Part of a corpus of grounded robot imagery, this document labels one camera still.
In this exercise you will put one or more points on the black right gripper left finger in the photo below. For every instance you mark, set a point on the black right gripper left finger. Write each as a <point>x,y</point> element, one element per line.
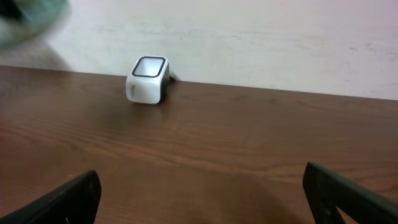
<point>76,201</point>

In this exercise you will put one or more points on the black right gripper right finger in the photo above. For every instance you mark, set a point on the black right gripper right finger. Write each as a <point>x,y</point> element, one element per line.
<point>328,192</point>

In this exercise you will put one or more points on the teal snack packet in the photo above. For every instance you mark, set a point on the teal snack packet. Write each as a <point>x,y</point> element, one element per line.
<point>24,20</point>

